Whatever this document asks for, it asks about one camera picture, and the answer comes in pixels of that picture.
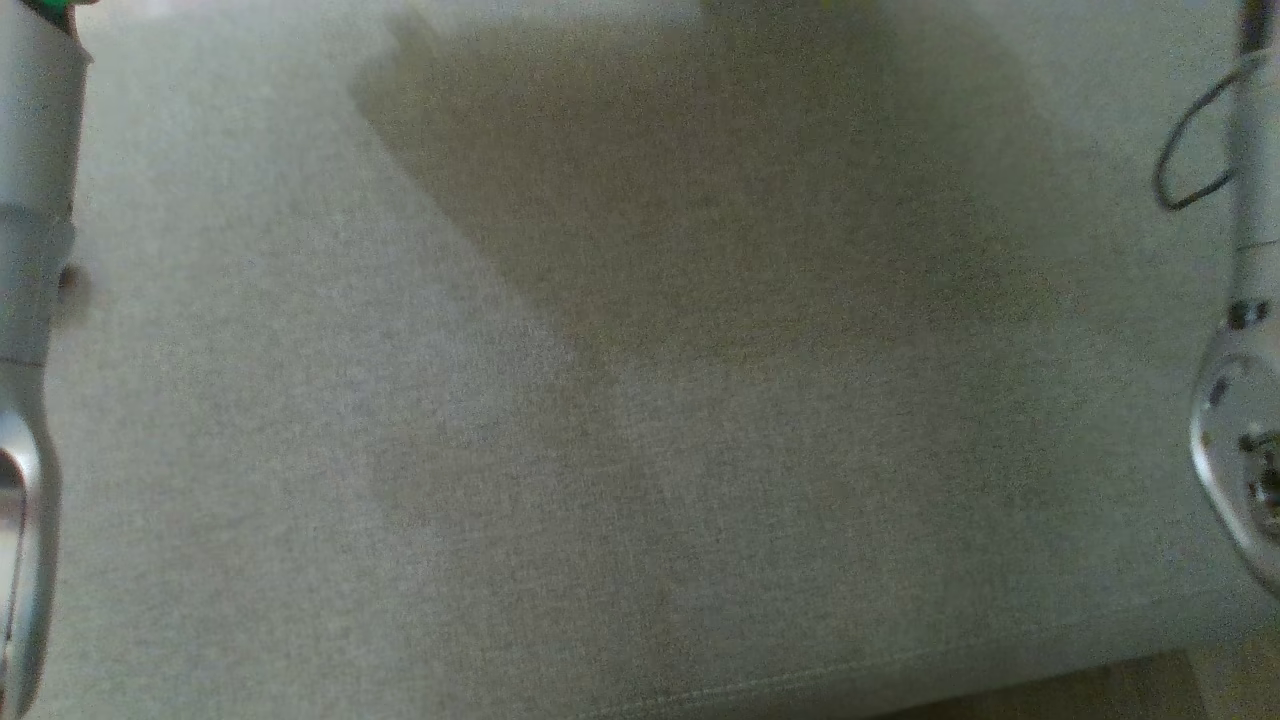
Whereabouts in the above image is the large grey sofa seat cushion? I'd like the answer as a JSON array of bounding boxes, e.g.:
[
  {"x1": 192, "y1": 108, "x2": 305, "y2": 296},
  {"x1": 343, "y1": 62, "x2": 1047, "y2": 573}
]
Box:
[{"x1": 0, "y1": 0, "x2": 1280, "y2": 720}]

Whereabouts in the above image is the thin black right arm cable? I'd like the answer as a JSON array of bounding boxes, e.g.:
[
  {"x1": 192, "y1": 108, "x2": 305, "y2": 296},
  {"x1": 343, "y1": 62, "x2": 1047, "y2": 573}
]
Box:
[{"x1": 1153, "y1": 48, "x2": 1261, "y2": 213}]

